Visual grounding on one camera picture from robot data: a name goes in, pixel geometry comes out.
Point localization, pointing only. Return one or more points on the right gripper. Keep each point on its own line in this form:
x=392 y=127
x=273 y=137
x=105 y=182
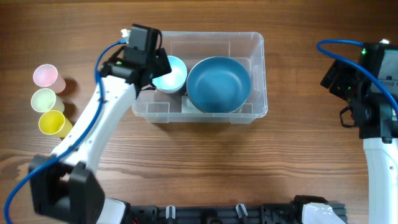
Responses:
x=337 y=88

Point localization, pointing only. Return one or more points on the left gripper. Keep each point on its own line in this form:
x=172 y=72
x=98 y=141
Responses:
x=163 y=65

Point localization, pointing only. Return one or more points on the light blue bowl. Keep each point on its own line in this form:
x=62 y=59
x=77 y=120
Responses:
x=175 y=80

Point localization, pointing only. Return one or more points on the pink cup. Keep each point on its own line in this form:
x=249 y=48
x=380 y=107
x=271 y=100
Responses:
x=47 y=76

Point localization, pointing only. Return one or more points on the pale green cup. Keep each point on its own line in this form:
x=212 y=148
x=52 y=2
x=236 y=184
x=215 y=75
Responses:
x=45 y=99

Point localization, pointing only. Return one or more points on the yellow cup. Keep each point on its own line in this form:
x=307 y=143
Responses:
x=54 y=123

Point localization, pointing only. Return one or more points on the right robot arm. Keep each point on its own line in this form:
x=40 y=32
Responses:
x=377 y=123

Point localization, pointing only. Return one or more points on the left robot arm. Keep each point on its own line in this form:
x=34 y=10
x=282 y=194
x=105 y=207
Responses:
x=63 y=185

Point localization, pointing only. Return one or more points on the white label in container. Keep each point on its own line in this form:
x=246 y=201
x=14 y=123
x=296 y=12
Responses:
x=188 y=106

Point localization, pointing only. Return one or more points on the clear plastic storage container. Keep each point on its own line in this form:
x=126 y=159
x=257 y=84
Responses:
x=192 y=47

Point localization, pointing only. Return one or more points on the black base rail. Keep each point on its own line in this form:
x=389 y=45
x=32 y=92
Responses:
x=281 y=213

